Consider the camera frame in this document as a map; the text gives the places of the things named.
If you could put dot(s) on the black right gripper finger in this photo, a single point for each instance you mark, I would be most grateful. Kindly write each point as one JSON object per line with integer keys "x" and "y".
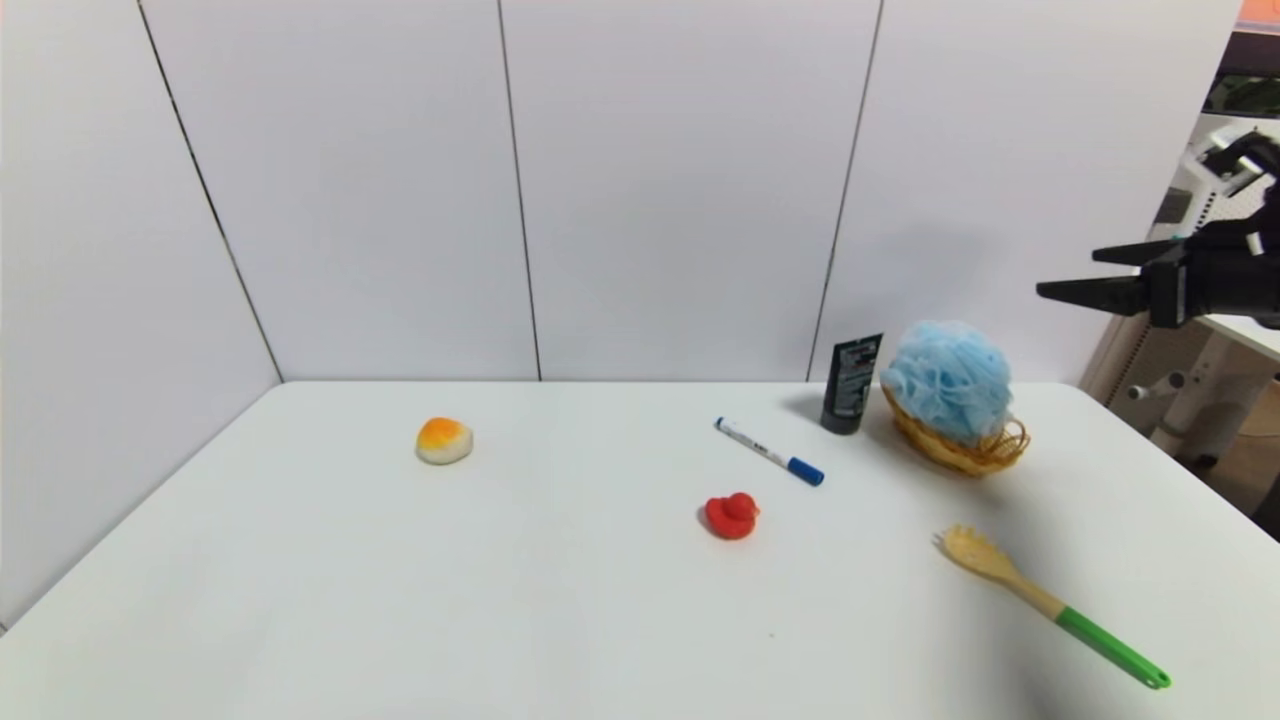
{"x": 1135, "y": 252}
{"x": 1100, "y": 293}

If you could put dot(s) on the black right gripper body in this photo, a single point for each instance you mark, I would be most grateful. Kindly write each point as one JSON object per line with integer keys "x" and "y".
{"x": 1167, "y": 283}

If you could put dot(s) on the red rubber duck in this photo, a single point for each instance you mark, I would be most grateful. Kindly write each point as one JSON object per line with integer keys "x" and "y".
{"x": 732, "y": 517}

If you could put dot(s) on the black cosmetic tube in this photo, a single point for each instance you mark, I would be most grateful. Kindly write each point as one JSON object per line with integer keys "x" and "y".
{"x": 850, "y": 385}

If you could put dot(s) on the white pegboard panel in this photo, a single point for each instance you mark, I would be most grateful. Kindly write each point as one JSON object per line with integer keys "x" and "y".
{"x": 1215, "y": 215}

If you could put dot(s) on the yellow woven basket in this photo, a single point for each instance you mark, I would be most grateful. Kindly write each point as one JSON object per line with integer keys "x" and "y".
{"x": 960, "y": 458}

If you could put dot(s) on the orange and white toy bun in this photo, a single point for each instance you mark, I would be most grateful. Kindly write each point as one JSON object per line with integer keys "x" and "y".
{"x": 445, "y": 440}

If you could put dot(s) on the light blue mesh bath loofah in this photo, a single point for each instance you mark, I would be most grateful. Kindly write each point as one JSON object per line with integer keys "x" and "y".
{"x": 950, "y": 380}

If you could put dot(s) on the white marker with blue cap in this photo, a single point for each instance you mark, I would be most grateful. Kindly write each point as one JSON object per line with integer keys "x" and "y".
{"x": 765, "y": 450}

